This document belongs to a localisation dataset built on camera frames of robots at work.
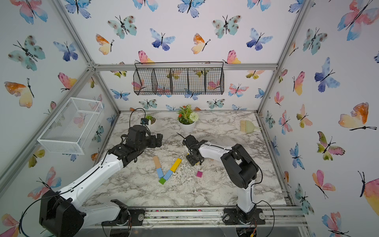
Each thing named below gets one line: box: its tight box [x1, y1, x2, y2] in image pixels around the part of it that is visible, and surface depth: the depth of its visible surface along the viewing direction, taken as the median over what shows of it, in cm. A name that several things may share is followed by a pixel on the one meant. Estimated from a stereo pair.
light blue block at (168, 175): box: [162, 169, 174, 181], surface depth 89 cm
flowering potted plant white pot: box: [176, 103, 199, 133], surface depth 101 cm
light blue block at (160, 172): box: [156, 167, 164, 179], surface depth 91 cm
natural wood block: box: [153, 156, 162, 169], surface depth 95 cm
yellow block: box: [169, 158, 182, 173], surface depth 93 cm
